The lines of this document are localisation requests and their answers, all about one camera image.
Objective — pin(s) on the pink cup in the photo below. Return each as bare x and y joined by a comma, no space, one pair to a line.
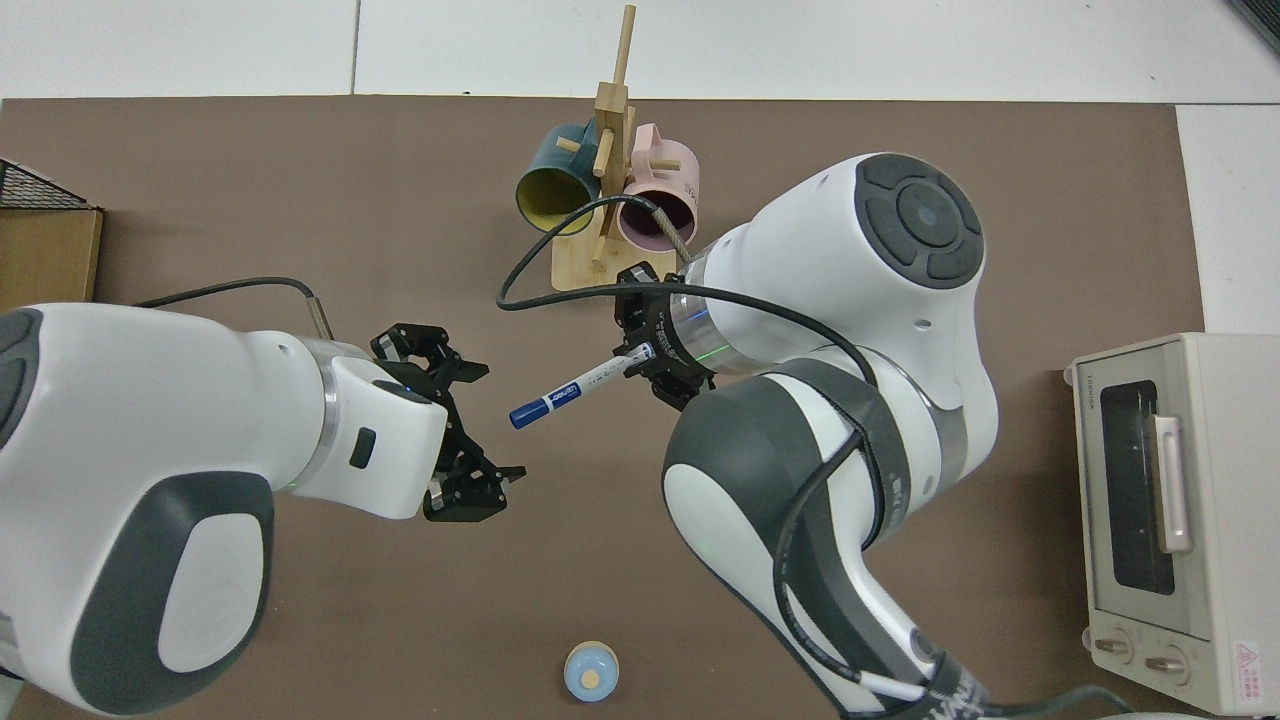
660,215

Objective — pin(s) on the wooden cup stand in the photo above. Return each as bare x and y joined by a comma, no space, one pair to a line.
575,265

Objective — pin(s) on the teal cup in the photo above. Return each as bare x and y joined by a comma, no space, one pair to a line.
545,195

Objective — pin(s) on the brown table cloth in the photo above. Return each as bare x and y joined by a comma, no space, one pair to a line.
300,180

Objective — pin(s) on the blue and white marker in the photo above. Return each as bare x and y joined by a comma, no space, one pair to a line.
560,400

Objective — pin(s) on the pale toaster oven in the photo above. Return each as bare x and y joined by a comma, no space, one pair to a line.
1230,480

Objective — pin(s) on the small blue round bell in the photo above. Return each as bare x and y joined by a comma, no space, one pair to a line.
591,672

